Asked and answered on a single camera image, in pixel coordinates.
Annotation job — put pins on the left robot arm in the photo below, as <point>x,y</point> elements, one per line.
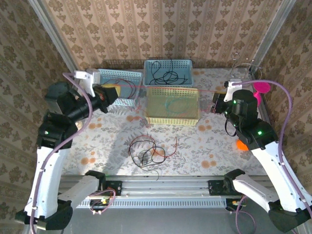
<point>46,178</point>

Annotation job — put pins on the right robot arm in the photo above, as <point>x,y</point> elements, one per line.
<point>273,168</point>

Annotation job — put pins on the small light blue basket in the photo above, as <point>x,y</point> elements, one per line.
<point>125,100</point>

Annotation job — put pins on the pink wine glass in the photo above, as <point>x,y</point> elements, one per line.
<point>262,87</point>

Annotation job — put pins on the orange round object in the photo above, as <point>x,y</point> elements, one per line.
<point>240,145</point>

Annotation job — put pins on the large blue plastic basket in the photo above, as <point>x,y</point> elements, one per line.
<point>189,73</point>

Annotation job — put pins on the yellow plastic basket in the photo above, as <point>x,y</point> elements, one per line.
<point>156,109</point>

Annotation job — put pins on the floral tablecloth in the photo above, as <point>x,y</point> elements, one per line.
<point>109,151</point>

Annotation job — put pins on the base wiring with connectors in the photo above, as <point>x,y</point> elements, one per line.
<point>101,201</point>

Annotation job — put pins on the aluminium table edge rail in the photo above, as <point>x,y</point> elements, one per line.
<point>263,111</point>

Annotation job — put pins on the aluminium frame post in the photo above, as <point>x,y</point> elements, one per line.
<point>55,36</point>
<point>276,24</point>

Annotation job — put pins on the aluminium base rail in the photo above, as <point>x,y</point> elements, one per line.
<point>165,187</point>

